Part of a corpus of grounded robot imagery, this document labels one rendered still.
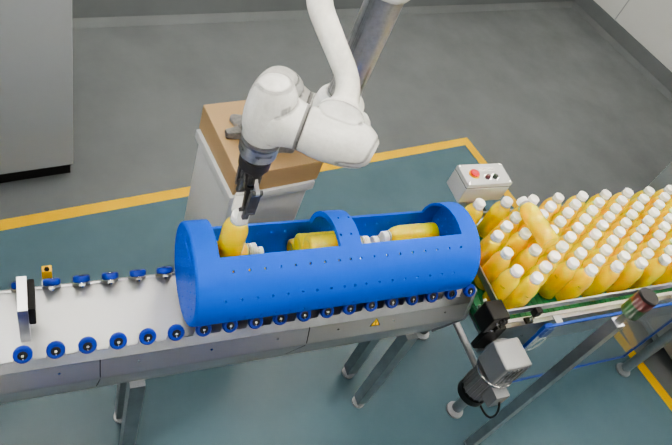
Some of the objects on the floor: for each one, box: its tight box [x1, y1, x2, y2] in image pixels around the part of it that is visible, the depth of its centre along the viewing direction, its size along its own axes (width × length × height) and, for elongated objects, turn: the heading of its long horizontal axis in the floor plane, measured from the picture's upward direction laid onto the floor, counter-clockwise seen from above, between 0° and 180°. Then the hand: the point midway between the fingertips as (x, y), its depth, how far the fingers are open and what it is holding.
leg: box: [342, 339, 380, 379], centre depth 266 cm, size 6×6×63 cm
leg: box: [352, 333, 418, 408], centre depth 258 cm, size 6×6×63 cm
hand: (241, 209), depth 157 cm, fingers closed on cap, 4 cm apart
